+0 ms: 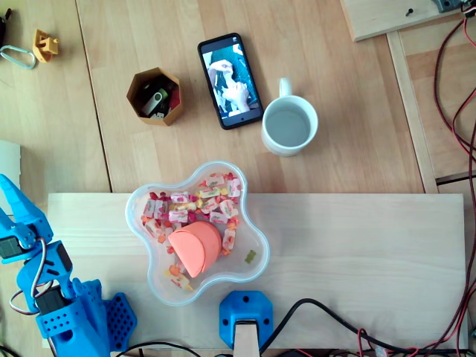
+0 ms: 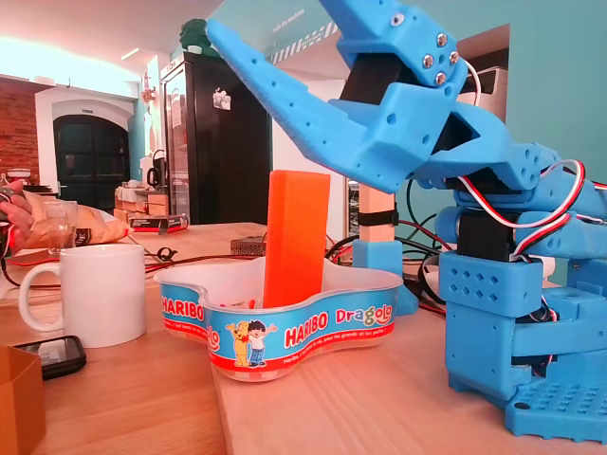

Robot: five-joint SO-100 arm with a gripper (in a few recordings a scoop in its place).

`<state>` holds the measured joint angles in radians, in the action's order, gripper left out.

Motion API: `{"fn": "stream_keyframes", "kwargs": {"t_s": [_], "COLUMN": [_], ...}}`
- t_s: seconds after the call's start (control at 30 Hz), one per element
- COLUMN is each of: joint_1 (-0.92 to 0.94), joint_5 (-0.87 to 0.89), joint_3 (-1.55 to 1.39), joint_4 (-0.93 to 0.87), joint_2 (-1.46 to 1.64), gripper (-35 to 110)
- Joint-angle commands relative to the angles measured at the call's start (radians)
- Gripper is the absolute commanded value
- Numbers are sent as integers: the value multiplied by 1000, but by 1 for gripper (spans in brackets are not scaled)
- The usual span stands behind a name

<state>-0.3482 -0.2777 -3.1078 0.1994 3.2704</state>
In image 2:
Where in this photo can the perforated metal box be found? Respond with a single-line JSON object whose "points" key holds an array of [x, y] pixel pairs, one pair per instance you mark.
{"points": [[246, 245]]}

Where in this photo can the fridge photo magnet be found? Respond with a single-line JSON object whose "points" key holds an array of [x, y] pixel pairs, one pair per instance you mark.
{"points": [[222, 98]]}

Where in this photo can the dark arched door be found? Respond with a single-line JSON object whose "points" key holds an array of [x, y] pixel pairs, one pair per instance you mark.
{"points": [[90, 161]]}

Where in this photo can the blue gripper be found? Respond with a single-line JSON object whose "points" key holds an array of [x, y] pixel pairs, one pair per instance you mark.
{"points": [[379, 135]]}

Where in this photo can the orange half-round block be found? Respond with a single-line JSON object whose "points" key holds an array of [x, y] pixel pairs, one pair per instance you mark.
{"points": [[296, 237]]}

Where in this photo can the person's hand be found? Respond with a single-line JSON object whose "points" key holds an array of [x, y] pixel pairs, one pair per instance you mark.
{"points": [[16, 218]]}

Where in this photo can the crumpled chips bag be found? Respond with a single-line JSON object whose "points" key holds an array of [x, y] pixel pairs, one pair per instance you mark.
{"points": [[95, 227]]}

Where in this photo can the green Yoda figure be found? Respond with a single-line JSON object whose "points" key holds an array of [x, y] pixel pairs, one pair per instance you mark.
{"points": [[192, 35]]}

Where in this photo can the clear drinking glass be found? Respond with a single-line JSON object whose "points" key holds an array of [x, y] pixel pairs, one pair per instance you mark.
{"points": [[59, 227]]}

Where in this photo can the red black flat box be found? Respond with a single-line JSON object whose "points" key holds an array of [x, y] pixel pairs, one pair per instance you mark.
{"points": [[156, 223]]}

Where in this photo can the wooden drawer box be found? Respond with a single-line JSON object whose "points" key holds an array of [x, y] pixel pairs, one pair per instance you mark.
{"points": [[152, 206]]}

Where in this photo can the black fridge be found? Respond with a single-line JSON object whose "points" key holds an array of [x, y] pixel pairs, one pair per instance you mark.
{"points": [[213, 166]]}

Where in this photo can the white printer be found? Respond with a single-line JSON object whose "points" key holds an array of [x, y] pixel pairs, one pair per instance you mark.
{"points": [[493, 85]]}

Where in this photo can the Haribo Dragolo candy tub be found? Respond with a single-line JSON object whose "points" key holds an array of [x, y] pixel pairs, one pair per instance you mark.
{"points": [[303, 327]]}

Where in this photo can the light wooden base board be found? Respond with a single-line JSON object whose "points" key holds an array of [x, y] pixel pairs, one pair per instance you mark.
{"points": [[379, 417]]}

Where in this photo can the blue 3D-printed robot arm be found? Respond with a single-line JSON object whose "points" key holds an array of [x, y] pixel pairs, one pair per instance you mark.
{"points": [[479, 332]]}

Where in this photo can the black kettle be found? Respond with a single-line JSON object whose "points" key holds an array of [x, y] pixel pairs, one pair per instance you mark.
{"points": [[152, 176]]}

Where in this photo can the black smartphone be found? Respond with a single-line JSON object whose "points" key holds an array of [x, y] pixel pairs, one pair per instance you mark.
{"points": [[61, 355]]}

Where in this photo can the blue post base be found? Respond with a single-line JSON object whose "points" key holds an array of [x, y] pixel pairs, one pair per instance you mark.
{"points": [[377, 258]]}

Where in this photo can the white ceramic mug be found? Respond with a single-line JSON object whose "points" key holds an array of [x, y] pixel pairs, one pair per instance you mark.
{"points": [[104, 294]]}

